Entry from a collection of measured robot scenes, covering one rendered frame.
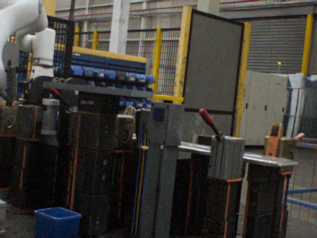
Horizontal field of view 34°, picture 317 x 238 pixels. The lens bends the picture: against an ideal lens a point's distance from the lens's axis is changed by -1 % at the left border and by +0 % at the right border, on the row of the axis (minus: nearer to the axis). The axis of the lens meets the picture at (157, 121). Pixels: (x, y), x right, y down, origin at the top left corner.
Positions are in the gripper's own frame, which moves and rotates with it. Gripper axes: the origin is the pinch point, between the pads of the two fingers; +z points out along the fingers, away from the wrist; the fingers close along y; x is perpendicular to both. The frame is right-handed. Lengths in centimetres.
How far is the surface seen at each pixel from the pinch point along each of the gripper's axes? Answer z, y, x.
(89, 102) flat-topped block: -3, -37, -70
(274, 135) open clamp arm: 2, 13, -106
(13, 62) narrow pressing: -16.7, 4.0, 26.5
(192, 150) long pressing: 9, -9, -89
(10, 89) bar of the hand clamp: -3.8, -15.9, -0.7
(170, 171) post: 13, -33, -98
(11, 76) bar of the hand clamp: -9.4, -16.8, -1.8
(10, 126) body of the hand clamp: 11.0, -15.7, -2.5
